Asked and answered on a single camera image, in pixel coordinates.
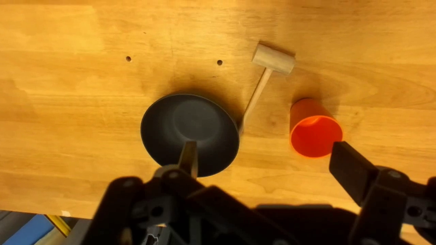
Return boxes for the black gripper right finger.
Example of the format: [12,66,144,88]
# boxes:
[328,141,436,245]

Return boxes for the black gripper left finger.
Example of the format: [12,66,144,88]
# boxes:
[83,139,291,245]

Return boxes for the black round bowl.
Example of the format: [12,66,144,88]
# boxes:
[139,93,241,179]

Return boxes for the small wooden mallet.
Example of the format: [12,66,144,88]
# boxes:
[237,40,297,134]

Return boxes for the blue plastic object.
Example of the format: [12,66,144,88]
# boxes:
[0,213,57,245]

